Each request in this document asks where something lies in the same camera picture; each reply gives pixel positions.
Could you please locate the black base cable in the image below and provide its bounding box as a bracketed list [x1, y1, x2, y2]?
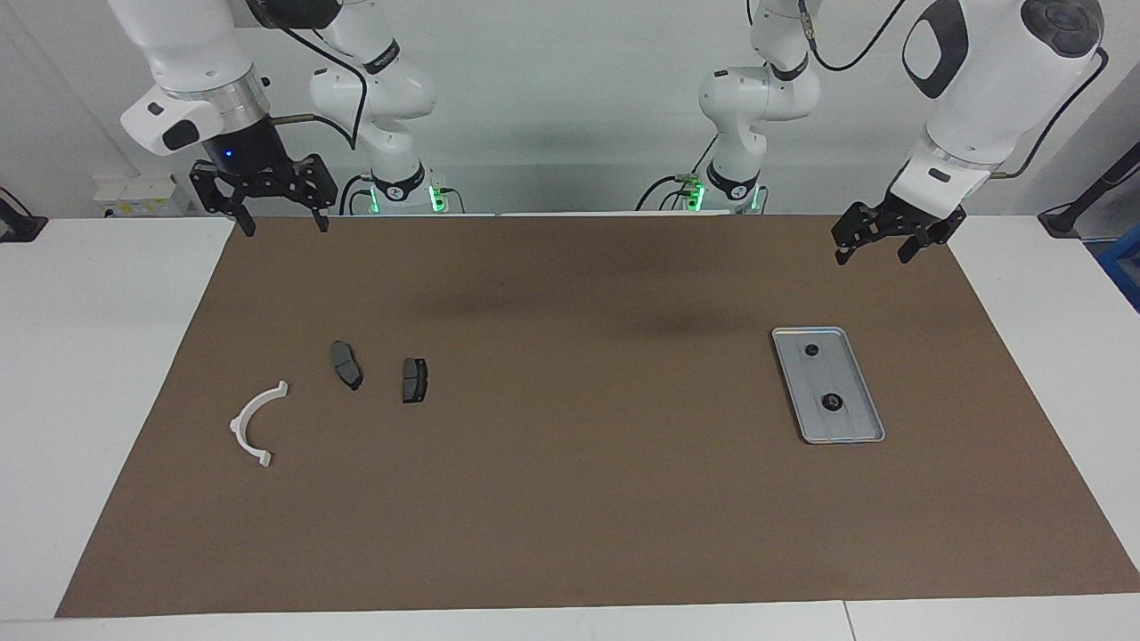
[635, 134, 721, 212]
[338, 174, 375, 216]

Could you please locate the white power strip box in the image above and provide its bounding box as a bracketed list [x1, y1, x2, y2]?
[93, 174, 201, 220]

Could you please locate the brown table mat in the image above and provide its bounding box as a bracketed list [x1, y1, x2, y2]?
[55, 214, 1140, 620]

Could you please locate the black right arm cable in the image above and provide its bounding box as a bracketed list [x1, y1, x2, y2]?
[267, 18, 371, 152]

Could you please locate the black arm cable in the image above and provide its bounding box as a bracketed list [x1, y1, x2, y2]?
[797, 0, 1111, 179]
[267, 18, 371, 152]

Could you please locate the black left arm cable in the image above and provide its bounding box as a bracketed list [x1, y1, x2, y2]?
[797, 0, 1111, 179]

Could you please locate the white curved plastic bracket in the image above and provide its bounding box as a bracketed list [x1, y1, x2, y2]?
[229, 380, 290, 469]

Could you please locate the black table clamp mount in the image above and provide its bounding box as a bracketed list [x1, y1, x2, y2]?
[0, 185, 48, 243]

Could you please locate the grey curved brake pad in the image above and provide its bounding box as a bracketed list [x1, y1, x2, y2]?
[330, 340, 364, 392]

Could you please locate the silver metal tray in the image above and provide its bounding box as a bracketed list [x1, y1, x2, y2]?
[771, 327, 886, 444]

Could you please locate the blue crate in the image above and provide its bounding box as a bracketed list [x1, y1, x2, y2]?
[1097, 227, 1140, 312]

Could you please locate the black angled stand mount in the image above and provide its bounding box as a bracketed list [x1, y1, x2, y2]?
[1038, 142, 1140, 239]

